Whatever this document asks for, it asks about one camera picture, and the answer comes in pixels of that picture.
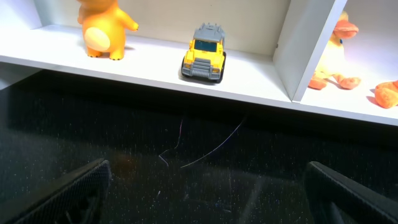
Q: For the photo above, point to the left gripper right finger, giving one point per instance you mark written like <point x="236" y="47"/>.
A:
<point x="348" y="199"/>

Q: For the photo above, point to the white plush duck yellow hat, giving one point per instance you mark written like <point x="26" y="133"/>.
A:
<point x="387" y="95"/>

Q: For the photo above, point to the white shelf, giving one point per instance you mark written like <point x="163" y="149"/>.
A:
<point x="149" y="62"/>

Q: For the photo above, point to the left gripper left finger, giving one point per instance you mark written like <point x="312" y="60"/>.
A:
<point x="68" y="199"/>

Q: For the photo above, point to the yellow rubber duck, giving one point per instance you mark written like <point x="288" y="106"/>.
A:
<point x="104" y="28"/>

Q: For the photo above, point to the grey and yellow toy truck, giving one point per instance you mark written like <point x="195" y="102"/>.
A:
<point x="203" y="56"/>

